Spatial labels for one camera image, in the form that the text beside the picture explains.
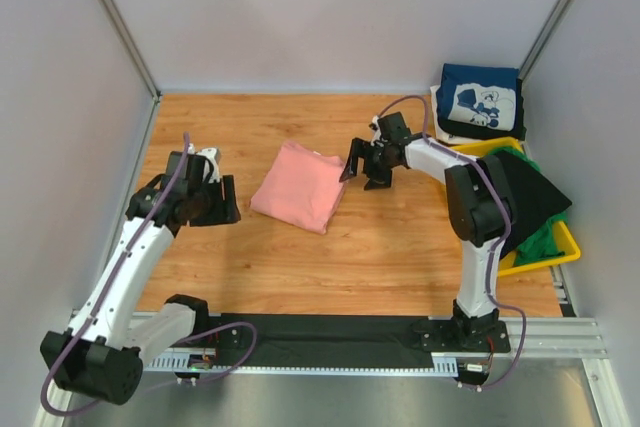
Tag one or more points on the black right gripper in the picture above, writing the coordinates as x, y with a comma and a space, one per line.
357, 151

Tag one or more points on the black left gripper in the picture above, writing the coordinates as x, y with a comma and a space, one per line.
231, 215

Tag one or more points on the pink t shirt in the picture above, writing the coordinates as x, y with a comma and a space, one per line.
302, 188

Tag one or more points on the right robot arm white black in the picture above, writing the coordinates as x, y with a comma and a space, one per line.
480, 206

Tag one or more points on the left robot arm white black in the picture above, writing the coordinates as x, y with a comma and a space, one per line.
99, 354

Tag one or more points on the black folded shirt in stack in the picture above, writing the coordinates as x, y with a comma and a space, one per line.
479, 112

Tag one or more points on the white folded t shirt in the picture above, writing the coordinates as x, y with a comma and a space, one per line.
441, 134

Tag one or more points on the navy printed folded t shirt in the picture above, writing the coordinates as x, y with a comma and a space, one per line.
456, 74

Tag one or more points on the yellow plastic bin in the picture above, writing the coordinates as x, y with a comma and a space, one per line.
552, 244

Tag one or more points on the black folded t shirt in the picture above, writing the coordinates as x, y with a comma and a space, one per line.
535, 202

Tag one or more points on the green t shirt in bin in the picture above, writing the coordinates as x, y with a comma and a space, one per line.
540, 244

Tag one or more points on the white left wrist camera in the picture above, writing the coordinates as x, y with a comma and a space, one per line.
211, 170

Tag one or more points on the grey slotted cable duct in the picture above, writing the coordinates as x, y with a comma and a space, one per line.
184, 362

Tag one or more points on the aluminium frame rail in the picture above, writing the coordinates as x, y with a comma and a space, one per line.
540, 337

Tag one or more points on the aluminium corner post left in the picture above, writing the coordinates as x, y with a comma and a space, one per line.
121, 29

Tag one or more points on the aluminium corner post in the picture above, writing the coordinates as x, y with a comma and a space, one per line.
121, 29
544, 36

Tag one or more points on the aluminium corner post right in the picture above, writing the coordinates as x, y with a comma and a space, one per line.
544, 36

